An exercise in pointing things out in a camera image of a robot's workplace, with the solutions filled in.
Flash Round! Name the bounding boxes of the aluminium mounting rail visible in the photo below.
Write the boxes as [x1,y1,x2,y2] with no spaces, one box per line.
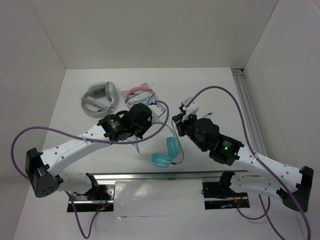
[84,170,248,183]

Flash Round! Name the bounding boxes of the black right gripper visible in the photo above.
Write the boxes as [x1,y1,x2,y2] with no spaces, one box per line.
[172,111,207,152]

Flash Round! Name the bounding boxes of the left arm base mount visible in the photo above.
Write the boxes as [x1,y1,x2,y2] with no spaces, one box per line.
[70,173,116,213]

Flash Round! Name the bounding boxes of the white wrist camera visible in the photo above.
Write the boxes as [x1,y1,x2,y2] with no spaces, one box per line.
[148,104,166,124]
[180,97,199,116]

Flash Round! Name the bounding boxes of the black headphone audio cable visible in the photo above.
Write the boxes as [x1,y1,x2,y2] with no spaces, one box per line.
[170,113,213,166]

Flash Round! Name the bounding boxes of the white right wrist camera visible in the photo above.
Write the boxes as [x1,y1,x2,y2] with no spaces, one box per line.
[180,97,199,116]

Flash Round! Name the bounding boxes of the grey over-ear headphones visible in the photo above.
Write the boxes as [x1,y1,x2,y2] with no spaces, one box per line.
[80,81,118,119]

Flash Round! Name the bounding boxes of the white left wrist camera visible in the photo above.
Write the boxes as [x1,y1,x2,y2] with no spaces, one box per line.
[148,104,166,124]

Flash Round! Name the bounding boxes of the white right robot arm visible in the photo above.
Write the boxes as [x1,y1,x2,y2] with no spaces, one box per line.
[172,113,314,213]

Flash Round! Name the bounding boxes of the pink blue cat-ear headphones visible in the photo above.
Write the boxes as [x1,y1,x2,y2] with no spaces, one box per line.
[121,82,157,109]

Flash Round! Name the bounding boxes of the teal white cat-ear headphones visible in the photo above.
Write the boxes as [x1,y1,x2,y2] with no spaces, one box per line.
[133,120,183,168]

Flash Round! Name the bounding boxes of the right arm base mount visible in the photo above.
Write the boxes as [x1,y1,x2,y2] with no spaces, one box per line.
[201,171,250,210]

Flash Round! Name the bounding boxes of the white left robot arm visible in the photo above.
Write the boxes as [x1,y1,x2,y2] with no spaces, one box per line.
[25,103,158,198]

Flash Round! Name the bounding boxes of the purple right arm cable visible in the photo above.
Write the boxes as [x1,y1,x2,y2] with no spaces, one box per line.
[191,86,312,240]

